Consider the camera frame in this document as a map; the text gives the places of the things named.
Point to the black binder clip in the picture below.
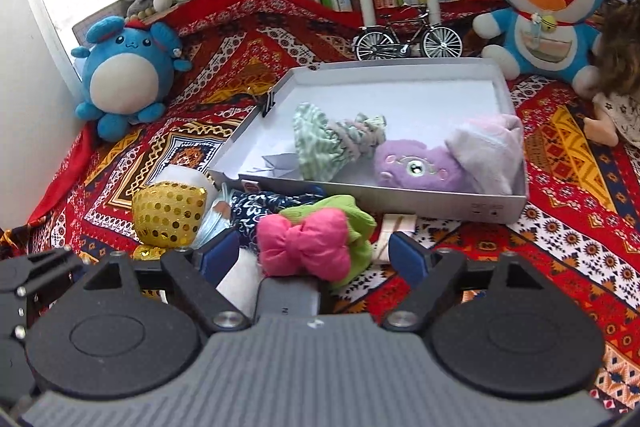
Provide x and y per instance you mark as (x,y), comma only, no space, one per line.
(264,102)

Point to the purple plush toy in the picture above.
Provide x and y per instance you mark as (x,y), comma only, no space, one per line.
(411,165)

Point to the blue white patterned cloth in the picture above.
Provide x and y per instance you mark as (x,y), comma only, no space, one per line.
(248,208)

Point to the Doraemon blue plush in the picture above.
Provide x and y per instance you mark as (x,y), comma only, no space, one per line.
(544,37)

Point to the green striped fabric toy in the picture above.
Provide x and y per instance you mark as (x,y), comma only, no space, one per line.
(325,146)

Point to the miniature metal bicycle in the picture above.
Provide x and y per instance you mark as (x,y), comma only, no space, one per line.
(399,38)

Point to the green plush with pink bow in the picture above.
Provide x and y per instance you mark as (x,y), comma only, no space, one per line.
(329,239)

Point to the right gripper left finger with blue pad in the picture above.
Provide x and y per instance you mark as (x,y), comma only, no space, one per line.
(195,273)

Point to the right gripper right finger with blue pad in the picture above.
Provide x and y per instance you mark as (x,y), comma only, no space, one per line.
(432,277)

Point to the gold sequin plush toy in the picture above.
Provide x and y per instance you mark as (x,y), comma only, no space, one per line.
(165,216)

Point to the pale pink soft cloth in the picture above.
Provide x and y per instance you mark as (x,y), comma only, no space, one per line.
(490,151)

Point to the brown haired doll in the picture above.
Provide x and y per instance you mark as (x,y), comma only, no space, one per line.
(616,104)

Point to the round blue mouse plush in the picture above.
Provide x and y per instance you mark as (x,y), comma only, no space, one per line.
(127,70)

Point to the white shallow cardboard box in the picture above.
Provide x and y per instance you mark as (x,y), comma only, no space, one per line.
(421,99)

